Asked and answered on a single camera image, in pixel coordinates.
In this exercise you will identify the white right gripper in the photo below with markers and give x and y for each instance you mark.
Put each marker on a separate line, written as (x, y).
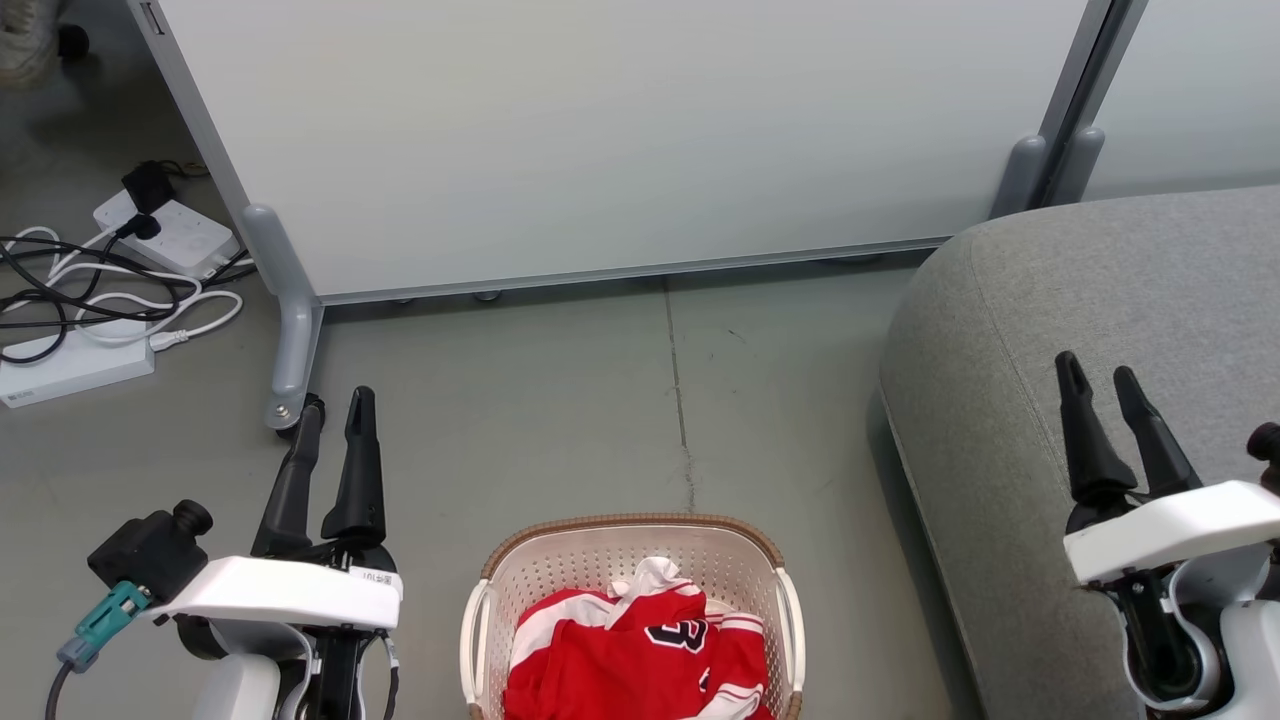
(1170, 530)

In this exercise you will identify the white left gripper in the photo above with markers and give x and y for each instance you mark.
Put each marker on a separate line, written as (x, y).
(290, 592)

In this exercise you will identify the red garment with white band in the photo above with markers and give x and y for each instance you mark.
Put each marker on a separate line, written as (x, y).
(560, 660)

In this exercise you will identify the red jersey with navy number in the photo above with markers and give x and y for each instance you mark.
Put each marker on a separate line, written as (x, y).
(690, 665)

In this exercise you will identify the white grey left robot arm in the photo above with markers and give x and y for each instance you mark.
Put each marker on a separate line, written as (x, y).
(245, 685)

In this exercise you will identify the grey fabric sofa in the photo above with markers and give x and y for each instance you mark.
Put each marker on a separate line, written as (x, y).
(1100, 300)

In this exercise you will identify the grey partition foot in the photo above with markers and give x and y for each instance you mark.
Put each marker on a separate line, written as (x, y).
(1020, 175)
(293, 340)
(1078, 165)

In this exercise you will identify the white plastic laundry basket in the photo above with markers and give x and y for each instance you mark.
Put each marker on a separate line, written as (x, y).
(590, 555)

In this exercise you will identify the flat white box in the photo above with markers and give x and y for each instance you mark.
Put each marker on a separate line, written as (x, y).
(70, 370)

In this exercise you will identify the white power strip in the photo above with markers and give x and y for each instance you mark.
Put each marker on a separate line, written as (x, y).
(185, 240)

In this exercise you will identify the black plug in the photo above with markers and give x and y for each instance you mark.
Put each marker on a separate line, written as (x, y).
(140, 227)

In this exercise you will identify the black power adapter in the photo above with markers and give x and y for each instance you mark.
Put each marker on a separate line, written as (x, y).
(148, 187)

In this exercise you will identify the wide white partition panel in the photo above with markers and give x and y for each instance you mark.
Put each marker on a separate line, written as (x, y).
(620, 130)

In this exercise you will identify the black caster wheel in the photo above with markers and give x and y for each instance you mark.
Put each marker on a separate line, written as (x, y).
(73, 40)

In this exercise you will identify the beige woven object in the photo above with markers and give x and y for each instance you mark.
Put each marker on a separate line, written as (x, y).
(25, 40)

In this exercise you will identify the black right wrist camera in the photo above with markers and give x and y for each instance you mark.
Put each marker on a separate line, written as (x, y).
(1266, 450)

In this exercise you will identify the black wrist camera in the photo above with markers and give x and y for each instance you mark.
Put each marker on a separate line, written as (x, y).
(150, 550)
(1266, 450)

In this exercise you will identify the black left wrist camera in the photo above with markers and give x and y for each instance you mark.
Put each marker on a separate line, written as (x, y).
(150, 550)

